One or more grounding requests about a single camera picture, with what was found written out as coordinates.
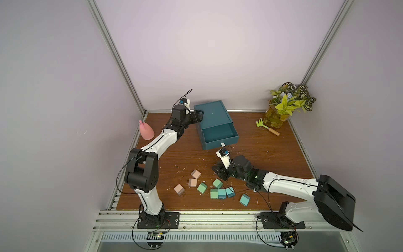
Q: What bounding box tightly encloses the green toy rake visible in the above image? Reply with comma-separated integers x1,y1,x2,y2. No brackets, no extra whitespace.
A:
256,118,280,136

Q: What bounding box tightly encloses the green plug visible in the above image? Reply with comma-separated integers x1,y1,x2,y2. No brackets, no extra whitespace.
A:
210,189,218,200
197,182,208,194
213,178,223,189

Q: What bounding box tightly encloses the teal plug bottom middle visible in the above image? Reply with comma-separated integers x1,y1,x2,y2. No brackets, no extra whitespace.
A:
218,189,227,200

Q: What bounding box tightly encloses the green plug upper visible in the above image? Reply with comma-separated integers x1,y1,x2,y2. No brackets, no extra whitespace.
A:
213,178,223,189

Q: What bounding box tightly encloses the teal plug bottom right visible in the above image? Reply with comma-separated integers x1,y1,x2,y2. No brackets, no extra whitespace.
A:
225,187,236,198

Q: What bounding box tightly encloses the teal plug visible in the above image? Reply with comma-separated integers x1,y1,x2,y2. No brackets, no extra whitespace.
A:
239,194,250,207
218,189,227,200
225,187,236,198

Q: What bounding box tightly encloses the teal plug far right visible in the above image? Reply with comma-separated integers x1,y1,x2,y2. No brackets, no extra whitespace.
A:
239,194,250,207

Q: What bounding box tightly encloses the green plug bottom left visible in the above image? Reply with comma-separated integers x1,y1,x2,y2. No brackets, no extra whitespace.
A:
210,189,218,200

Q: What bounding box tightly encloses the aluminium front rail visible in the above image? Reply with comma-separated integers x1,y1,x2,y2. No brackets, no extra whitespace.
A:
92,210,353,233

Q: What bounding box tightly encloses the teal drawer cabinet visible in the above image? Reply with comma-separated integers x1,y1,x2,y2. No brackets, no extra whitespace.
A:
194,100,239,150

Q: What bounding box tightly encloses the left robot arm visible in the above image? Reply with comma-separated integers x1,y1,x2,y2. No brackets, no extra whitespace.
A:
124,104,204,226

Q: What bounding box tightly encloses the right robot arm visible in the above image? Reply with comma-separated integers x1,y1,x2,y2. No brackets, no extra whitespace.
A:
212,154,356,231

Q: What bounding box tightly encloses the pink plug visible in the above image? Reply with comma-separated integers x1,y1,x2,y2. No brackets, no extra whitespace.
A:
174,184,185,195
191,170,201,179
188,178,197,188

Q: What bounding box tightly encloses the artificial plant in vase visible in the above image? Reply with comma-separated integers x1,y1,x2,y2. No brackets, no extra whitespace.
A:
263,82,317,129

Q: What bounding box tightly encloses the pink spray bottle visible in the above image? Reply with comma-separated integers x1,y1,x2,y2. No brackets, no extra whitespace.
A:
139,120,155,141

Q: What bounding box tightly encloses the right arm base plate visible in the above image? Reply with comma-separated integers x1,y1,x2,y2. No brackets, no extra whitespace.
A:
259,212,306,230

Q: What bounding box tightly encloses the right electronics board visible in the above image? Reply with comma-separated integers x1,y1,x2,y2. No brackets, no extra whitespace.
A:
280,231,299,249

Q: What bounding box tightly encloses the electronics board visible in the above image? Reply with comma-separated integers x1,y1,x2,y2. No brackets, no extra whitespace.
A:
146,232,165,250
280,231,299,249

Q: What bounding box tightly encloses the left electronics board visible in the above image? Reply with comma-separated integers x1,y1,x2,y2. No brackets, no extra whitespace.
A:
146,232,165,250

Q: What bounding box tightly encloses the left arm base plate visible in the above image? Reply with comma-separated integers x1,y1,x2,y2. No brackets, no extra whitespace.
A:
136,211,180,230

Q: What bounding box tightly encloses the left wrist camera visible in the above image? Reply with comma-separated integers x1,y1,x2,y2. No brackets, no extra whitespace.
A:
179,98,191,114

